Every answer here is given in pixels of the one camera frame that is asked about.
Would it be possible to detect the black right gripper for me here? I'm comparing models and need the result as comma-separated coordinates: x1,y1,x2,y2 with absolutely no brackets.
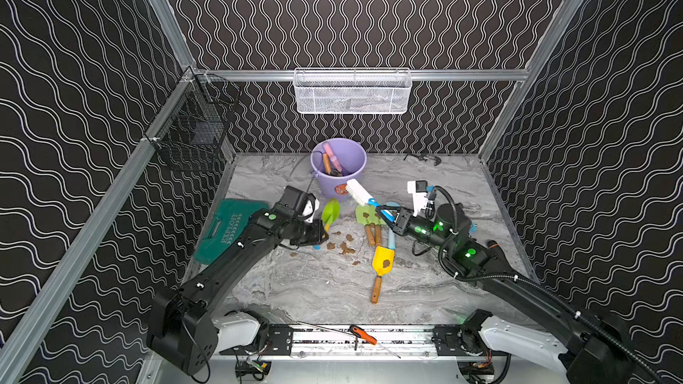
376,203,452,258

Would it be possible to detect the white blue brush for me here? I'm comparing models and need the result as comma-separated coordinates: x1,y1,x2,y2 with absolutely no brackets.
346,179,383,212

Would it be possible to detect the lime front trowel yellow handle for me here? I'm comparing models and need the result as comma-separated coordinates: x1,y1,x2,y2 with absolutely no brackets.
321,198,341,241

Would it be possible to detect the yellow square trowel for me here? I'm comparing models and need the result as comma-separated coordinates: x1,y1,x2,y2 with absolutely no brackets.
371,246,395,304

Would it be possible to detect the lime front trowel wooden handle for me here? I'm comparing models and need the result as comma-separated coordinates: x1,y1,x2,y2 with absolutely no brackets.
322,153,332,176

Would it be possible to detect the purple trowel pink handle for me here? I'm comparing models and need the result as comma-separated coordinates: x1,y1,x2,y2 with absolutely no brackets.
323,142,335,159
330,156,352,176

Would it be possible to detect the purple front trowel pink handle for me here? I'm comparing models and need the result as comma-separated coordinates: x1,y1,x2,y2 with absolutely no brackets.
330,156,352,176

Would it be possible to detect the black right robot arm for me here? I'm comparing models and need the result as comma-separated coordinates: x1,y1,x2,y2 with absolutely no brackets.
369,186,663,383

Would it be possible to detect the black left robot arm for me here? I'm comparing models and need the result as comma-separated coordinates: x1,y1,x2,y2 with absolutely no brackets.
147,209,329,377

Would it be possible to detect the purple plastic bucket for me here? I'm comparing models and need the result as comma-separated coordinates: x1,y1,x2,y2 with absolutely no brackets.
309,138,367,202

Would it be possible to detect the black clip tool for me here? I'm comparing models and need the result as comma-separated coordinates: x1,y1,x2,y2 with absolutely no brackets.
404,153,442,166

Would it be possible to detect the green plastic tool case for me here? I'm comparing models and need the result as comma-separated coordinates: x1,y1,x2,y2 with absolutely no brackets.
194,198,269,265

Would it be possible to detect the wide green trowel wooden handle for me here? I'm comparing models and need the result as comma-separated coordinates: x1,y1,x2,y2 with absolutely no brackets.
355,206,375,246

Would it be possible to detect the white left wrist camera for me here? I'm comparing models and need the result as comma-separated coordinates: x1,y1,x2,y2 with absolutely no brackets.
274,186,319,223

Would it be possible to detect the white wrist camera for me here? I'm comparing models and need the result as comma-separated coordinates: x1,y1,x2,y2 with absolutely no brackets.
274,186,319,223
407,180,429,216

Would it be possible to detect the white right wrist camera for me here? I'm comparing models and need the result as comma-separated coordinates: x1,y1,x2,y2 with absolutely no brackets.
407,180,429,216

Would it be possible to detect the orange handled screwdriver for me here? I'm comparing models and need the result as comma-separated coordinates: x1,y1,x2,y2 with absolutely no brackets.
349,325,401,358

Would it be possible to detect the white wire basket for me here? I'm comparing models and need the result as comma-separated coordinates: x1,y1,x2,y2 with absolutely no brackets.
293,68,413,115

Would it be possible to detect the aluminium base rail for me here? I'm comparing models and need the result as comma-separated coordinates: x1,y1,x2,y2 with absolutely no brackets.
148,322,583,364

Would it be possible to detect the black wire basket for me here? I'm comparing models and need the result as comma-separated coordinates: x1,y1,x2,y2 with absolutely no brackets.
150,74,244,174

